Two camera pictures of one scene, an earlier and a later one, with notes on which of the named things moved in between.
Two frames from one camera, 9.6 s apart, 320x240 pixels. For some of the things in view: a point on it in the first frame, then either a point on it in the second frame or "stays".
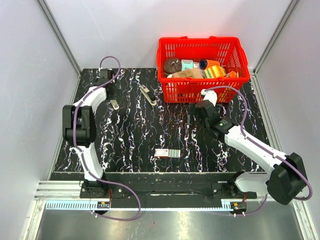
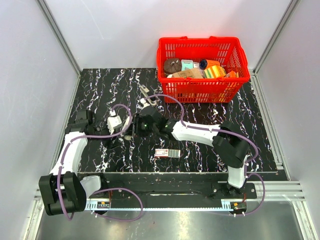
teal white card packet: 186,64 stays
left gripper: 116,85 to 114,144
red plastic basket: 228,51 stays
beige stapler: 115,104 to 127,137
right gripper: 192,109 to 137,119
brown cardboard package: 194,73 stays
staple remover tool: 144,90 stays
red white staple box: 169,153 stays
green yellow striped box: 214,72 stays
